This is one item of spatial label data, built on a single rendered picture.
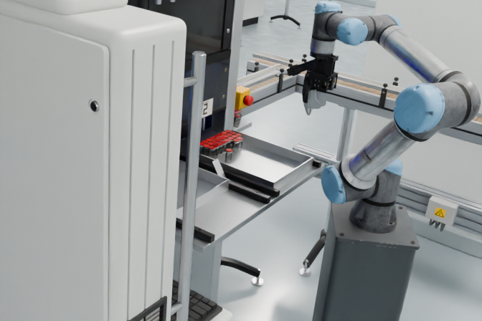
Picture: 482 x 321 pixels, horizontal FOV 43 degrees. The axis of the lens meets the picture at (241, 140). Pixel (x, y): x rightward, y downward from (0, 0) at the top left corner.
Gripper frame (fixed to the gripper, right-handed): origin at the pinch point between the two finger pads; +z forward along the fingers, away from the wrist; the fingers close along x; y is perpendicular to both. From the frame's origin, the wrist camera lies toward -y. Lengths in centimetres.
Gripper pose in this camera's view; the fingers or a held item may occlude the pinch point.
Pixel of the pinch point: (307, 110)
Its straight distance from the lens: 201.3
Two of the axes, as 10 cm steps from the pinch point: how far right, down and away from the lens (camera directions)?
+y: 8.3, 2.9, -4.8
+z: -0.9, 9.1, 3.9
